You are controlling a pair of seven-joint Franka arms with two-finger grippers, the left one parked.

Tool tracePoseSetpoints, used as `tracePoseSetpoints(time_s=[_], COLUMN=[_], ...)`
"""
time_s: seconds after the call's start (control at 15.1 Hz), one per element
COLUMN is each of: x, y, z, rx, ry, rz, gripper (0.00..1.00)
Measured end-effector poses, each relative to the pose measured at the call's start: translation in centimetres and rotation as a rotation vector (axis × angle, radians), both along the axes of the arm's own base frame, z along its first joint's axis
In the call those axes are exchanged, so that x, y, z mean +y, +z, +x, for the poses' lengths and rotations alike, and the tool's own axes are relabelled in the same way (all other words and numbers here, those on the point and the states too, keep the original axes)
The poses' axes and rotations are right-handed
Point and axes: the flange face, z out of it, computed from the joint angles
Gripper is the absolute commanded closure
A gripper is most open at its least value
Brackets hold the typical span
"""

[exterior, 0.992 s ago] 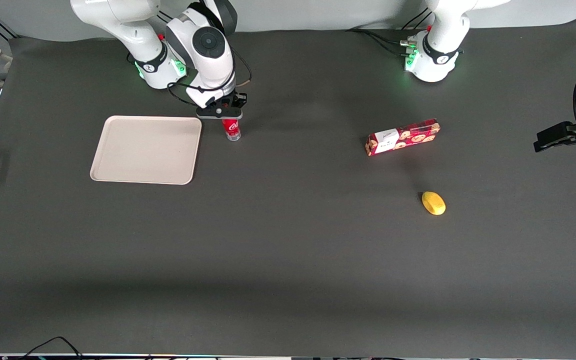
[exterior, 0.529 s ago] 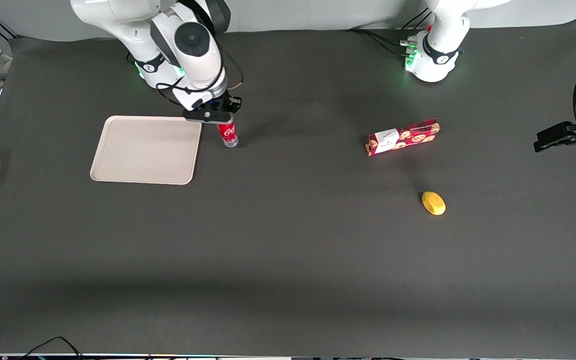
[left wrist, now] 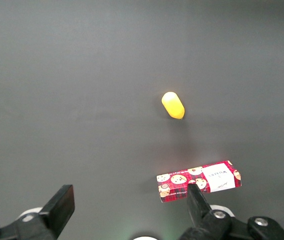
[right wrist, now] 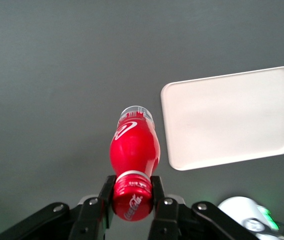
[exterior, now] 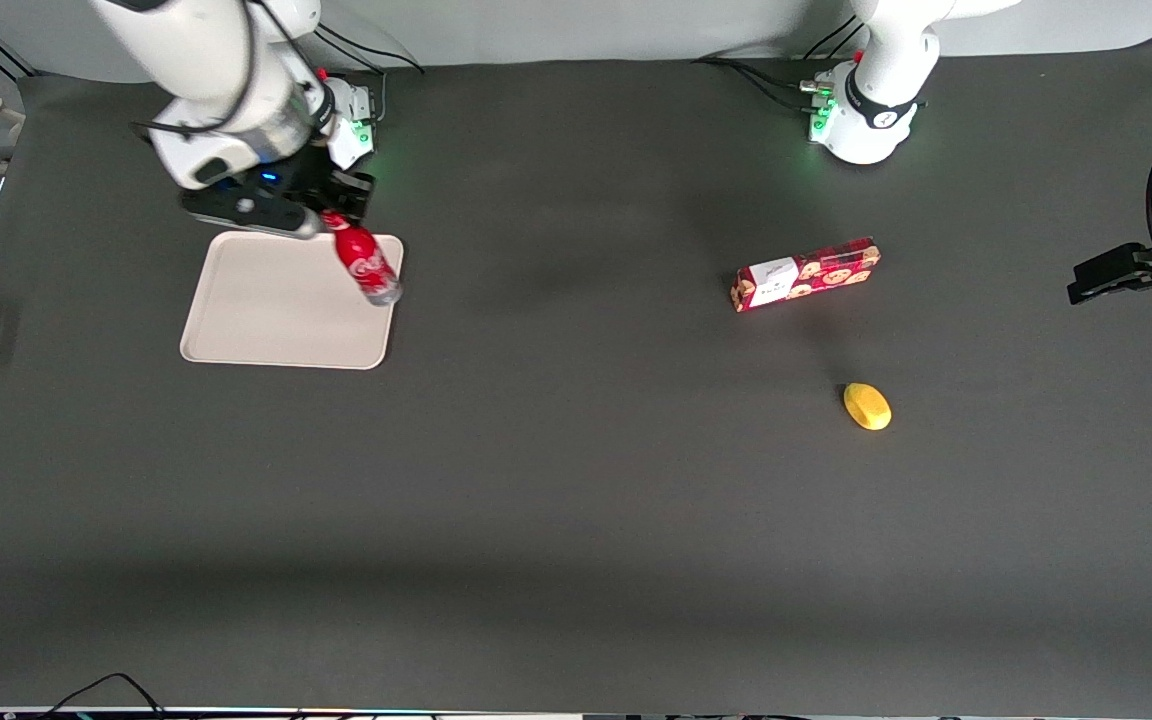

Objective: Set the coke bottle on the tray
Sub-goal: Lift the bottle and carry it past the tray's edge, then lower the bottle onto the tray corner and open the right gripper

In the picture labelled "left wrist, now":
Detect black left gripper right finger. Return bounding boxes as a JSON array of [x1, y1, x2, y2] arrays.
[[180, 183, 247, 240]]

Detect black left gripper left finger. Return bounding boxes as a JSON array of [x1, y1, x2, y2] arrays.
[[0, 184, 76, 240]]

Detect red tartan cookie box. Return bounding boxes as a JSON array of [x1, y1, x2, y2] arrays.
[[156, 160, 242, 203]]

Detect yellow lemon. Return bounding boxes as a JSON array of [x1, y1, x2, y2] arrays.
[[161, 91, 185, 120]]

